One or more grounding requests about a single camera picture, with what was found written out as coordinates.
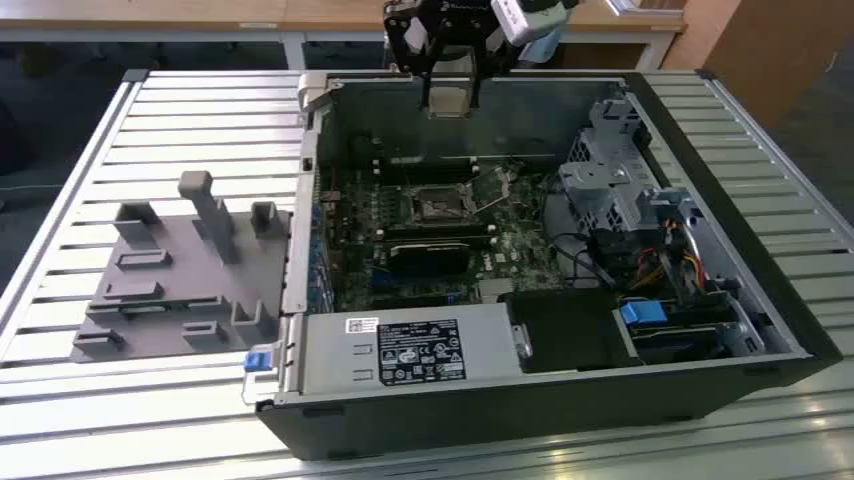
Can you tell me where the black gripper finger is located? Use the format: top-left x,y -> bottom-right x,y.
414,45 -> 444,112
466,29 -> 514,112

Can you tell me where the silver CPU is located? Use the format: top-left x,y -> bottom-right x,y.
426,85 -> 476,120

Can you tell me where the metal socket cover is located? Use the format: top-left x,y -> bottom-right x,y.
477,167 -> 521,221

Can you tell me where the silver drive cage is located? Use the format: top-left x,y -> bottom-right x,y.
557,97 -> 669,236

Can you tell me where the green motherboard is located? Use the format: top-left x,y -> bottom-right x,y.
313,149 -> 569,314

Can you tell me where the black graphics card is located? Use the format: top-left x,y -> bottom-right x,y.
386,240 -> 473,277

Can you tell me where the silver chipset heat sink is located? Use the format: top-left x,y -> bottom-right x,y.
478,278 -> 514,304

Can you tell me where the wooden desk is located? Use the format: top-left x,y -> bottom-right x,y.
0,0 -> 689,71

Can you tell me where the wooden cabinet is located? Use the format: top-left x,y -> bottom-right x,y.
660,0 -> 854,131

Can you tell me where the black fan shroud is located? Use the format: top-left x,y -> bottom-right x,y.
504,292 -> 642,374

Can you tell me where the blue disk carrier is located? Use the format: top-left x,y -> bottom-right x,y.
618,298 -> 669,329

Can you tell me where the grey parts rack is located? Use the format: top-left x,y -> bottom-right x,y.
69,169 -> 296,366

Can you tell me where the silver power supply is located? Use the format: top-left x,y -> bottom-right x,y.
293,305 -> 526,396

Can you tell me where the black disk drive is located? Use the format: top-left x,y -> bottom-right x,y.
626,312 -> 733,361

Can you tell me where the green RAM stick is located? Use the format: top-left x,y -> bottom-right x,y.
118,299 -> 224,315

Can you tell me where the black open PC case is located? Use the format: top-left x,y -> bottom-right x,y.
256,68 -> 844,462

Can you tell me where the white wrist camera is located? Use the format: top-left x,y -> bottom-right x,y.
492,0 -> 573,44

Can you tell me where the black cable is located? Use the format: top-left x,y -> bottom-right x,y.
550,232 -> 622,294

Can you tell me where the yellow red wire bundle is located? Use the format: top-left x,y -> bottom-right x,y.
630,249 -> 709,291

